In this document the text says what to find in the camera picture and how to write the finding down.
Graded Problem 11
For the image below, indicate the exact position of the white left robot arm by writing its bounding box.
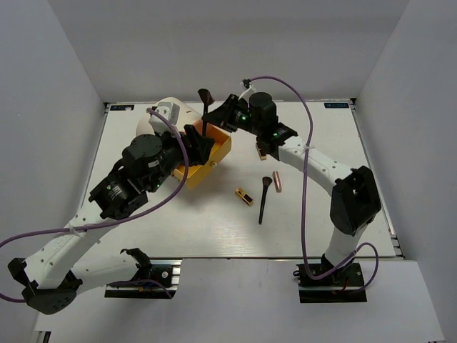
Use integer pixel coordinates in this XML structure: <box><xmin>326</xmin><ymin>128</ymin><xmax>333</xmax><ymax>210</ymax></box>
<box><xmin>8</xmin><ymin>124</ymin><xmax>215</xmax><ymax>314</ymax></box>

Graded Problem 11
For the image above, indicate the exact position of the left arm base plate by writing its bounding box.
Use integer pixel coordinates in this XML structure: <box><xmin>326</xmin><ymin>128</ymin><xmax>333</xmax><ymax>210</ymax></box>
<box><xmin>104</xmin><ymin>259</ymin><xmax>181</xmax><ymax>299</ymax></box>

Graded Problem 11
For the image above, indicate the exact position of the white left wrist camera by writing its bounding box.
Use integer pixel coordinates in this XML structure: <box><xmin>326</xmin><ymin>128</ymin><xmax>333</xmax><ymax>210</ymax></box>
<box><xmin>149</xmin><ymin>101</ymin><xmax>180</xmax><ymax>136</ymax></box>

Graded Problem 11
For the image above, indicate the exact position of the black gold square lipstick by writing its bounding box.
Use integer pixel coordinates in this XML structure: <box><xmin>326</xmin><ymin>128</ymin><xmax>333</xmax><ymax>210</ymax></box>
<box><xmin>256</xmin><ymin>144</ymin><xmax>267</xmax><ymax>161</ymax></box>

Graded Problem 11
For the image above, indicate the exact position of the black fan makeup brush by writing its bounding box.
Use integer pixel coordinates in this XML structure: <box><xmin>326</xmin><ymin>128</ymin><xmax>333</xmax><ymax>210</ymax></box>
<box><xmin>198</xmin><ymin>88</ymin><xmax>214</xmax><ymax>136</ymax></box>

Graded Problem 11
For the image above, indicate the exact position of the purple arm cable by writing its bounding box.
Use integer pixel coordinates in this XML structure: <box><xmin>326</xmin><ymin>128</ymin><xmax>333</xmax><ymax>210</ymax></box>
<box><xmin>0</xmin><ymin>109</ymin><xmax>190</xmax><ymax>304</ymax></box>
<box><xmin>242</xmin><ymin>75</ymin><xmax>380</xmax><ymax>294</ymax></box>

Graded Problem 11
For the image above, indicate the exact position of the blue table logo sticker right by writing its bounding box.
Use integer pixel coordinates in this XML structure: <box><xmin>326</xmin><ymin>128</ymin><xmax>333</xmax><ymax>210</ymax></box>
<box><xmin>323</xmin><ymin>102</ymin><xmax>349</xmax><ymax>109</ymax></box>

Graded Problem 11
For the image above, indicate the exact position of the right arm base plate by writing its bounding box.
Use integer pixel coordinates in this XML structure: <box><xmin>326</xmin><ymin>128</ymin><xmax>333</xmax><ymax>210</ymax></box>
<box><xmin>293</xmin><ymin>263</ymin><xmax>367</xmax><ymax>304</ymax></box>

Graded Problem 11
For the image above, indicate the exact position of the cream round drawer organizer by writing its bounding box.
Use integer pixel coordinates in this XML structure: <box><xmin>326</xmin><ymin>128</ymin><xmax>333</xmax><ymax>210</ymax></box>
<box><xmin>136</xmin><ymin>96</ymin><xmax>233</xmax><ymax>191</ymax></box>

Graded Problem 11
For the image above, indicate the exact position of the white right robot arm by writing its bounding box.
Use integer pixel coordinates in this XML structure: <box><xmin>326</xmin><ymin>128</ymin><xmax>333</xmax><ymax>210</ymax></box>
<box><xmin>202</xmin><ymin>92</ymin><xmax>381</xmax><ymax>285</ymax></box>

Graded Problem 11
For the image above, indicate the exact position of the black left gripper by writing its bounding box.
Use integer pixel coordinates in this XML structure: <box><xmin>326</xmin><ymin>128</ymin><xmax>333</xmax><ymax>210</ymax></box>
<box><xmin>146</xmin><ymin>124</ymin><xmax>215</xmax><ymax>193</ymax></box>

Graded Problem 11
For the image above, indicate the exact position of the blue table logo sticker left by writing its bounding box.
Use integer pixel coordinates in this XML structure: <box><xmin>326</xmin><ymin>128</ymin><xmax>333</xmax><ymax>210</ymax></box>
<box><xmin>109</xmin><ymin>104</ymin><xmax>134</xmax><ymax>111</ymax></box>

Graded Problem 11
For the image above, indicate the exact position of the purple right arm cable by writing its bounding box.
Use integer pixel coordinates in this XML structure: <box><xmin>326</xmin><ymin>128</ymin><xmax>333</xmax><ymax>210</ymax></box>
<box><xmin>242</xmin><ymin>75</ymin><xmax>380</xmax><ymax>294</ymax></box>

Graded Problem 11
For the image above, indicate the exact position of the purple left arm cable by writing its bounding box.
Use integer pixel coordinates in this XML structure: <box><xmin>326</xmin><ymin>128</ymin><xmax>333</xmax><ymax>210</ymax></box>
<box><xmin>0</xmin><ymin>109</ymin><xmax>190</xmax><ymax>304</ymax></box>

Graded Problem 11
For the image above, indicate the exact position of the gold patterned square lipstick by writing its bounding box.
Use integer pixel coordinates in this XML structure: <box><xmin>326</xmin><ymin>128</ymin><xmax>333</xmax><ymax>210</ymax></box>
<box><xmin>235</xmin><ymin>188</ymin><xmax>254</xmax><ymax>206</ymax></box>

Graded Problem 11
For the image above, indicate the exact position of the blue table logo sticker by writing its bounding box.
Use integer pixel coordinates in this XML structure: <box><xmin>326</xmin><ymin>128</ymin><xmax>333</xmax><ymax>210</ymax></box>
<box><xmin>323</xmin><ymin>102</ymin><xmax>349</xmax><ymax>109</ymax></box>
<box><xmin>109</xmin><ymin>104</ymin><xmax>134</xmax><ymax>111</ymax></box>

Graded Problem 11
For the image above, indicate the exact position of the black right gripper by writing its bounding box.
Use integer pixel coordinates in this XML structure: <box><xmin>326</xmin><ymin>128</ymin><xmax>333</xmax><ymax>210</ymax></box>
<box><xmin>202</xmin><ymin>95</ymin><xmax>261</xmax><ymax>137</ymax></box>

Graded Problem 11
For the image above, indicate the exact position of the rose gold lipstick tube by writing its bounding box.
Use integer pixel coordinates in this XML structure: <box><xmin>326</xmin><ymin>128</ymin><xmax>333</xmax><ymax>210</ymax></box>
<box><xmin>272</xmin><ymin>171</ymin><xmax>283</xmax><ymax>193</ymax></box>

